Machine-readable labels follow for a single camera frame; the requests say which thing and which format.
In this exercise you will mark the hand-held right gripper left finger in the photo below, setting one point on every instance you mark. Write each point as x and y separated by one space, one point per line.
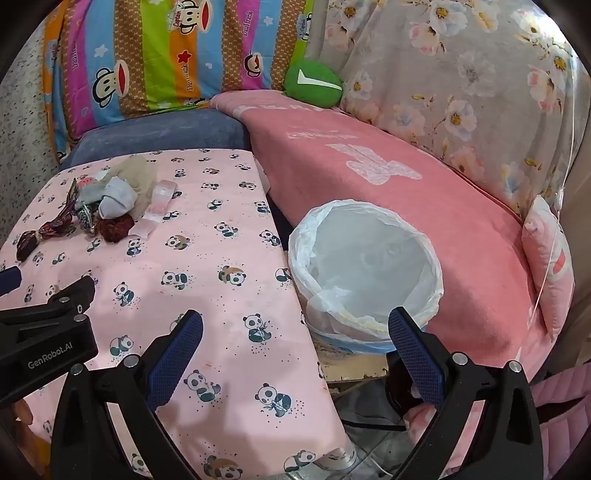
178 357

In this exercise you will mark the striped monkey print pillow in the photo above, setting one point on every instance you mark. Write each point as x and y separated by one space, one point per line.
152 60

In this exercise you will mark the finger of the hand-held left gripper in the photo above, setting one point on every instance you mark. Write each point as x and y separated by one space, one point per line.
9 280
76 295

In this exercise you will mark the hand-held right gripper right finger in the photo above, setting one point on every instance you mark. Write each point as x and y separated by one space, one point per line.
415 360

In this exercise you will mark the dark red scrunchie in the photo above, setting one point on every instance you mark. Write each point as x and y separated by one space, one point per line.
116 229

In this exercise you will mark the blue-grey cushion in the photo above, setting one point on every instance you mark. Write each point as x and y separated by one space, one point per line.
161 134

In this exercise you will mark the white-lined trash bin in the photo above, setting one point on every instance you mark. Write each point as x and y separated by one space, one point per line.
364 240

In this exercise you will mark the green round cushion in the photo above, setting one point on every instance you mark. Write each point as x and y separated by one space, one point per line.
314 85

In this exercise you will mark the small pink pillow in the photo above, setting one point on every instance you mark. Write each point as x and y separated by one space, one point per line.
547 258

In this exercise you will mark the pink panda print cloth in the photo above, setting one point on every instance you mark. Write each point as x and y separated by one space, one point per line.
198 258

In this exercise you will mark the pink wrapper strip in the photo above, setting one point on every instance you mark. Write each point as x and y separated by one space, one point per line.
154 207

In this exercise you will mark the pink quilted fabric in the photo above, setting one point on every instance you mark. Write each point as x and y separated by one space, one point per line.
561 415

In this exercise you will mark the grey floral quilt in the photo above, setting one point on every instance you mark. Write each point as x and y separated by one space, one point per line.
461 92

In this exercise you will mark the grey sock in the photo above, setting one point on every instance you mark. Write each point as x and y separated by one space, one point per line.
90 196

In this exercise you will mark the pink blanket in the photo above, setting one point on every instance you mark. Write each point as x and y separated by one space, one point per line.
360 157

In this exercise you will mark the round trash bin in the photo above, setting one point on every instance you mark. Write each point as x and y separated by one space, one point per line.
341 341

